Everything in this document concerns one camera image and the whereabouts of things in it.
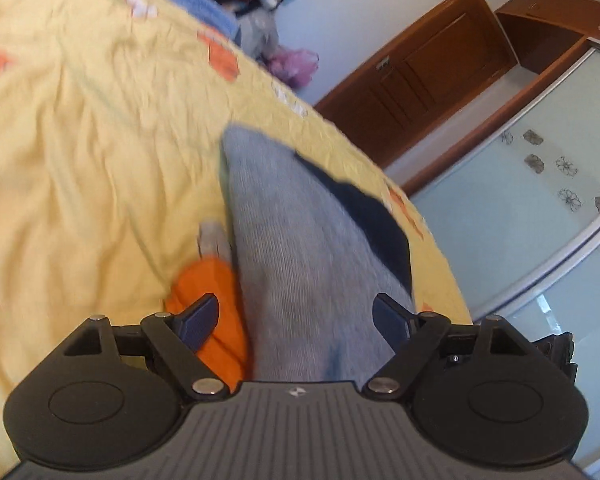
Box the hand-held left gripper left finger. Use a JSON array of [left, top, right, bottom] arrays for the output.
[[62, 294, 231, 401]]

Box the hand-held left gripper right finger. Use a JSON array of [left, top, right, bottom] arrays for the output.
[[365, 294, 535, 396]]

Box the grey knit sweater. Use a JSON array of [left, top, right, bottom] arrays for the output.
[[221, 125, 417, 394]]

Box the orange garment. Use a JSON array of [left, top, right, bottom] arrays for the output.
[[163, 257, 254, 387]]

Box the frosted glass sliding door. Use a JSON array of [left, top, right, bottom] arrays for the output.
[[409, 42, 600, 480]]

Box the yellow printed bedsheet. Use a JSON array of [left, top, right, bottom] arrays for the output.
[[0, 0, 474, 480]]

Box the brown wooden door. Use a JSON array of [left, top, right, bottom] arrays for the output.
[[313, 0, 514, 169]]

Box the pink plastic bag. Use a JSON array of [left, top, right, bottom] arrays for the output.
[[269, 48, 320, 89]]

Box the grey translucent plastic bag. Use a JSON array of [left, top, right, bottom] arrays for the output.
[[239, 9, 282, 59]]

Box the light blue knit garment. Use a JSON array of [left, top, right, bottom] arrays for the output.
[[172, 0, 244, 47]]

